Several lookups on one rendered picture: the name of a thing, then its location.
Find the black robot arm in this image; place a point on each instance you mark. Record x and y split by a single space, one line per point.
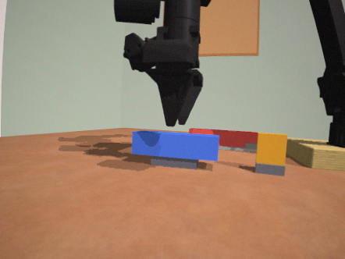
330 23

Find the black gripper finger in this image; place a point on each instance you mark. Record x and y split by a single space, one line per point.
191 97
173 86

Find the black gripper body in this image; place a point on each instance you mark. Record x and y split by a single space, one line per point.
177 50

